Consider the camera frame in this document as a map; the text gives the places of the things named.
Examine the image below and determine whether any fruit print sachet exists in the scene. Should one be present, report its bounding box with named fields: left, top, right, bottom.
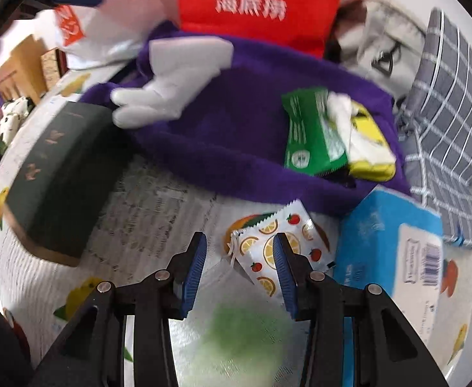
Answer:
left=228, top=200, right=336, bottom=301

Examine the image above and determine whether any green snack packet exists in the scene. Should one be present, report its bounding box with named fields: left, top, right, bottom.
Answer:
left=281, top=87, right=348, bottom=176

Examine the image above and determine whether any white work glove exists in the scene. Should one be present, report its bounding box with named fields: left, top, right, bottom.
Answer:
left=110, top=36, right=234, bottom=129

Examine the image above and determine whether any white green tissue pack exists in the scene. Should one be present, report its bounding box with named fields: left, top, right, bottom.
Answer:
left=181, top=305, right=295, bottom=386

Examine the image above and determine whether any yellow adidas pouch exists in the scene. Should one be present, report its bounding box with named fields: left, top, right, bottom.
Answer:
left=348, top=101, right=396, bottom=183

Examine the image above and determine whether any white Miniso plastic bag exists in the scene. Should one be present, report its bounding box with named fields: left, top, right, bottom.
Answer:
left=0, top=0, right=178, bottom=70

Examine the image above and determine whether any small patterned box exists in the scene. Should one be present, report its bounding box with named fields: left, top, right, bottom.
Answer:
left=40, top=48, right=68, bottom=90

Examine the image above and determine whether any blue tissue box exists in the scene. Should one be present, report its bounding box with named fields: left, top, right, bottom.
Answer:
left=332, top=186, right=447, bottom=343

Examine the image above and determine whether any dark green box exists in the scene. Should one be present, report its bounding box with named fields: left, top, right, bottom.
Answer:
left=4, top=102, right=134, bottom=267

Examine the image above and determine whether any purple fleece blanket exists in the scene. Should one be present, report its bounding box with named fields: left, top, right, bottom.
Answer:
left=78, top=22, right=413, bottom=217

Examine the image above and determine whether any crumpled white tissue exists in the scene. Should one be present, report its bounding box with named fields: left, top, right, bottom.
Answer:
left=327, top=92, right=395, bottom=165

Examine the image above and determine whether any grey checked cloth bag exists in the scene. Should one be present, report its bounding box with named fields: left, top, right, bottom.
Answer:
left=398, top=8, right=472, bottom=250

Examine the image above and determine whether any red paper shopping bag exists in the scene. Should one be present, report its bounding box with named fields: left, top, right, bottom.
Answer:
left=178, top=0, right=340, bottom=57

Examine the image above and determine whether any grey canvas bag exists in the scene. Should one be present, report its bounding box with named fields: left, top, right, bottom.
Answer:
left=324, top=0, right=427, bottom=100

